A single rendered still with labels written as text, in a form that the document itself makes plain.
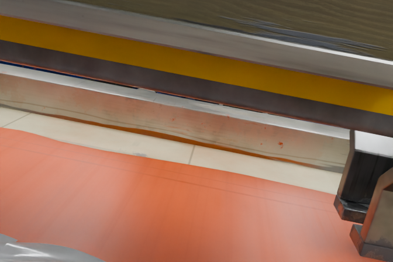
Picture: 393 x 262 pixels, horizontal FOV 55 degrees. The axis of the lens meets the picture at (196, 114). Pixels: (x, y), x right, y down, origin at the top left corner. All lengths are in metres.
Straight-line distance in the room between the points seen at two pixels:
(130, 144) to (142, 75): 0.17
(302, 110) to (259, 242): 0.10
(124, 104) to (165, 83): 0.19
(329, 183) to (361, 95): 0.18
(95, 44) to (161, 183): 0.13
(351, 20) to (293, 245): 0.14
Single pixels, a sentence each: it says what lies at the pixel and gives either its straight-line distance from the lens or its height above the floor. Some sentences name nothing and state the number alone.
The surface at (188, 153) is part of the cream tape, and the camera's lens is 0.34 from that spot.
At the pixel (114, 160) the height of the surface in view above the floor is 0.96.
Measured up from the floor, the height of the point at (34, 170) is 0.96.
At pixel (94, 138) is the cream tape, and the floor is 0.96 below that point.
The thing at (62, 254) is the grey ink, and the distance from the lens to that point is 0.21.
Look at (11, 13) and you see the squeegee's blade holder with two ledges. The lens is 0.17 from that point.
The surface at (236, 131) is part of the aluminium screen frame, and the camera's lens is 0.36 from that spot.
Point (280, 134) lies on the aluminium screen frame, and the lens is 0.36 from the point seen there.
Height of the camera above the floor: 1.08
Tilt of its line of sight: 16 degrees down
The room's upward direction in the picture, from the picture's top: 10 degrees clockwise
